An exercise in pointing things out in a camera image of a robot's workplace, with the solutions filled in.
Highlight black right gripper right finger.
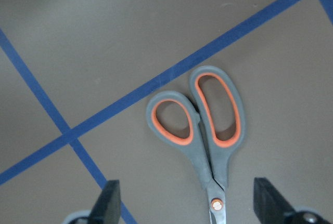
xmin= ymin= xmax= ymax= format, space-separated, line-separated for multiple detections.
xmin=253 ymin=177 xmax=329 ymax=224

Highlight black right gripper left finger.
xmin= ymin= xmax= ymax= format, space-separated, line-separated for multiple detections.
xmin=88 ymin=180 xmax=121 ymax=224

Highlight grey orange scissors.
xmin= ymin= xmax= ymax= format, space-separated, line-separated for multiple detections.
xmin=146 ymin=65 xmax=246 ymax=223

